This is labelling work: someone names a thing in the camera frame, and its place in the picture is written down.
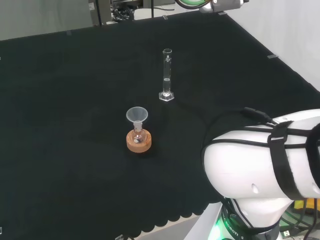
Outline black table cloth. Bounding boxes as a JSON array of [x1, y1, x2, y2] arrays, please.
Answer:
[[0, 11, 320, 238]]

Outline clear plastic funnel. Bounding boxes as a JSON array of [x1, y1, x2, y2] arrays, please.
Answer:
[[125, 106, 149, 128]]

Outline cork ring stand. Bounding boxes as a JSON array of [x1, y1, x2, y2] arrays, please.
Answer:
[[126, 129, 153, 153]]

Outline small round-bottom glass flask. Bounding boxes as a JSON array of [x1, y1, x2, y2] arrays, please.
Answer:
[[131, 121, 146, 144]]

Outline yellow emergency stop button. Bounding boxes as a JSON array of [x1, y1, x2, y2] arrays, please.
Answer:
[[293, 198, 320, 214]]

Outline black cable bundle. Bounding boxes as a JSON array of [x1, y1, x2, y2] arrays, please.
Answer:
[[111, 6, 136, 21]]

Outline grey backdrop panel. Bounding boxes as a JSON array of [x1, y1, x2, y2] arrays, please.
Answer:
[[0, 0, 101, 41]]

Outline clear glass graduated cylinder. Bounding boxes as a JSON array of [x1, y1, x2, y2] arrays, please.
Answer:
[[158, 48, 176, 102]]

